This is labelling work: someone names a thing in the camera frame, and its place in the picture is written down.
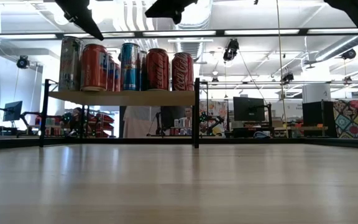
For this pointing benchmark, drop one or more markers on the person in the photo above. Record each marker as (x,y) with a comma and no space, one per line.
(187,113)

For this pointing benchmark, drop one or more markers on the silver ceiling duct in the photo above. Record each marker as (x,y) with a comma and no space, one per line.
(343,46)

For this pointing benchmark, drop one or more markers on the black cabinet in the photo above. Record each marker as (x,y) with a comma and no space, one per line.
(319,118)

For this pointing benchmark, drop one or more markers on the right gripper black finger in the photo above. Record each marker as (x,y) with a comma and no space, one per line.
(169,7)

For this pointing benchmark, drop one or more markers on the black tripod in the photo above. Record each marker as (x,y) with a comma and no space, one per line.
(160,124)

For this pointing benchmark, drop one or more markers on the background black robot arm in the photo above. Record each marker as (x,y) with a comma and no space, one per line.
(211,121)

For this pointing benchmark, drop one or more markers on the red storage bins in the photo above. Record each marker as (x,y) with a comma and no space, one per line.
(102,124)

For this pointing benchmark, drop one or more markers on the colourful crochet blanket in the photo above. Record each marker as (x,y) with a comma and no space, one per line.
(357,118)

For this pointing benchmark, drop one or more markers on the black ceiling spotlight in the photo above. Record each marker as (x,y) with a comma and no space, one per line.
(287,77)
(231,49)
(349,54)
(23,62)

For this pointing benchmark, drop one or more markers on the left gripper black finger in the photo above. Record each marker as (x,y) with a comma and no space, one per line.
(79,15)

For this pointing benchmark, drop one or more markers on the wooden shelf black metal legs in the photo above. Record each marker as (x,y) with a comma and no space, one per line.
(120,98)

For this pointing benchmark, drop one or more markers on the floral patterned cloth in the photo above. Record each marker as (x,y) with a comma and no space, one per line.
(221,107)

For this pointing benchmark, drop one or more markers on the wooden work table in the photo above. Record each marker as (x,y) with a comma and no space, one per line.
(306,128)

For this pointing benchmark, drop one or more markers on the white cloth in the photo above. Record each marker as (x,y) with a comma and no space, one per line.
(138,124)

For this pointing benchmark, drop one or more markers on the dark computer monitor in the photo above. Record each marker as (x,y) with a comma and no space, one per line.
(249,109)

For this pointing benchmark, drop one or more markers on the white Celsius can black lid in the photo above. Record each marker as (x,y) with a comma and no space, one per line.
(69,62)

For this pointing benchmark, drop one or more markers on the small tilted monitor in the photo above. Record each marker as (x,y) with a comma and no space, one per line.
(12,111)

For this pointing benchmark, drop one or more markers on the ribbed round ceiling duct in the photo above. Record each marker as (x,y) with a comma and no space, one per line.
(194,49)

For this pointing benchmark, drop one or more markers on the white box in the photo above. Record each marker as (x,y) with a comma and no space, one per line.
(315,93)

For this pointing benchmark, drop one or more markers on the red soda can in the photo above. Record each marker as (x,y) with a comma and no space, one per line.
(93,68)
(182,71)
(158,70)

